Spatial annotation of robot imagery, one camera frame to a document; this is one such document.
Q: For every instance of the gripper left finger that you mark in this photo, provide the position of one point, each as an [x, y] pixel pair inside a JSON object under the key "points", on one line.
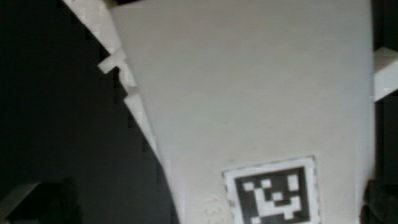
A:
{"points": [[42, 203]]}

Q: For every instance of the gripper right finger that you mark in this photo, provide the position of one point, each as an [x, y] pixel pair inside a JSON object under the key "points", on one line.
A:
{"points": [[379, 212]]}

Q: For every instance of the white cabinet top block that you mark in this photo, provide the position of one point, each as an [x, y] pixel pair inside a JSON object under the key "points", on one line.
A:
{"points": [[290, 191]]}

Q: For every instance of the white cabinet box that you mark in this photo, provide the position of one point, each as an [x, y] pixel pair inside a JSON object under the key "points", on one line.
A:
{"points": [[118, 66]]}

